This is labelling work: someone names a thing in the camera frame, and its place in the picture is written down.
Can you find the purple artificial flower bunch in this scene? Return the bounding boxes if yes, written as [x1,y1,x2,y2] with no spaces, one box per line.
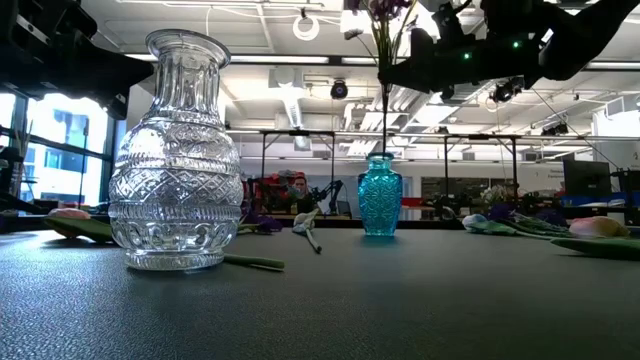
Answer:
[487,202,576,239]
[342,0,419,156]
[238,199,285,235]

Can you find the short ceiling light strip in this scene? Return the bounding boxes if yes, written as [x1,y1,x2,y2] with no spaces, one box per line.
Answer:
[584,60,640,71]

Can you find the pink yellow artificial tulip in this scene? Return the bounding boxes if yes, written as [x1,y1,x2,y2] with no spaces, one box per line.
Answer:
[549,215,640,261]

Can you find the blue background table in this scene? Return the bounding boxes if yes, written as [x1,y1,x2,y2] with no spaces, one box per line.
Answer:
[559,192,640,209]

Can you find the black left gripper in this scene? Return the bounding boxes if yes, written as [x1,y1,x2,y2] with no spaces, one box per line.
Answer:
[0,42,155,121]

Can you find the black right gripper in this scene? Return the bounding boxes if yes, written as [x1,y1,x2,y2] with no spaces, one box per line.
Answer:
[378,0,506,95]

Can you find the blue textured glass vase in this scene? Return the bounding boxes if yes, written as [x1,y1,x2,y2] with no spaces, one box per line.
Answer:
[357,152,404,237]

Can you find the black table frame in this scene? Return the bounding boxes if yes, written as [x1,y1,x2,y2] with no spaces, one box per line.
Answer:
[258,128,337,217]
[442,132,522,201]

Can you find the white artificial tulip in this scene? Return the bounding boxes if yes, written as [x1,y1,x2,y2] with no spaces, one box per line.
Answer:
[460,213,556,241]

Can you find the black ceiling camera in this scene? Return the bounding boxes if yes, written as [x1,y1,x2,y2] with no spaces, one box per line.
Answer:
[329,78,350,101]

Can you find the person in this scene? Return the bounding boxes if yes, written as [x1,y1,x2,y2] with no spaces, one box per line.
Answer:
[287,174,319,215]

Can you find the black computer monitor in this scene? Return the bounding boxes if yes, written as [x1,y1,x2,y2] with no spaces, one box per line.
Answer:
[563,158,612,199]

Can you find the red storage shelf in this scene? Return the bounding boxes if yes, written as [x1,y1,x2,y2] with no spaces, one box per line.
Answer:
[247,172,311,214]

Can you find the long ceiling light strip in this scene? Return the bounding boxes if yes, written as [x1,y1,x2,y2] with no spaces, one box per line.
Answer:
[124,52,331,65]

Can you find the green stems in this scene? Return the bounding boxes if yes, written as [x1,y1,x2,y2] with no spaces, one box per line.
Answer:
[291,208,324,255]

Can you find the white ceiling ring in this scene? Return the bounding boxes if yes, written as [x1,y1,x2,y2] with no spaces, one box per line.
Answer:
[292,14,321,42]

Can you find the clear cut glass vase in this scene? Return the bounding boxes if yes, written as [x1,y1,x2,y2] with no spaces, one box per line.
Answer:
[108,28,245,272]

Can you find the white ceiling duct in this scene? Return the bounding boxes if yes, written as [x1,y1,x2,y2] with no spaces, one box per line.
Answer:
[268,66,307,132]

